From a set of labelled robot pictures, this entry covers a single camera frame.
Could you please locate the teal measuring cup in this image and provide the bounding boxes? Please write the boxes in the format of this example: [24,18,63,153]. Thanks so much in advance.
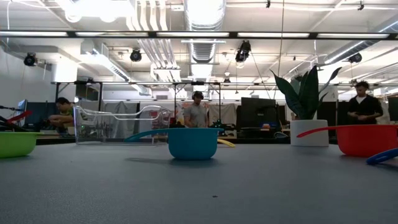
[124,127,224,161]

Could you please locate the yellow measuring cup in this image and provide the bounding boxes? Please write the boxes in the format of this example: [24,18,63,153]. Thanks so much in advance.
[216,138,236,148]

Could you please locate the red measuring cup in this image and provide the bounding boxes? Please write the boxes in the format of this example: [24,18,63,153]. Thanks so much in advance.
[296,124,398,157]

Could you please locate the green measuring cup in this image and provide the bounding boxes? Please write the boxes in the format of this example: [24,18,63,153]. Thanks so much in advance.
[0,131,44,159]

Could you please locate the blue measuring cup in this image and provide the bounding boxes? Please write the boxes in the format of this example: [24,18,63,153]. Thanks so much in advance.
[366,147,398,166]

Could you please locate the clear plastic basket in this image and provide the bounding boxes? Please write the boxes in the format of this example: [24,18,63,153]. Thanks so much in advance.
[73,105,172,146]

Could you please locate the person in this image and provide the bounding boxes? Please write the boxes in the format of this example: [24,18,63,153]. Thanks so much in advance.
[183,90,210,128]
[347,80,384,126]
[47,96,77,135]

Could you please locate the black monitor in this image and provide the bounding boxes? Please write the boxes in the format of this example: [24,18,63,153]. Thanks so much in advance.
[387,96,398,122]
[241,96,278,129]

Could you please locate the black ceiling spotlight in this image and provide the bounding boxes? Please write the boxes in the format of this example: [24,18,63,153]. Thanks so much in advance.
[129,49,143,62]
[234,40,252,63]
[348,52,363,64]
[24,52,37,67]

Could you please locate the green plant in white pot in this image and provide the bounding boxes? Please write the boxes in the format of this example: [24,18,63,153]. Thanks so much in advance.
[269,64,343,147]

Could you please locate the black and red device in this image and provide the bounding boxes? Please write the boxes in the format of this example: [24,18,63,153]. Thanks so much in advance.
[0,105,34,133]

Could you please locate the silver ceiling air duct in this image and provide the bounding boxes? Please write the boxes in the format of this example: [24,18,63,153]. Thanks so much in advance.
[183,0,227,78]

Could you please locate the black aluminium rig frame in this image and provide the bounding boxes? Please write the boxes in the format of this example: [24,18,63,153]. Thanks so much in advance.
[0,136,398,146]

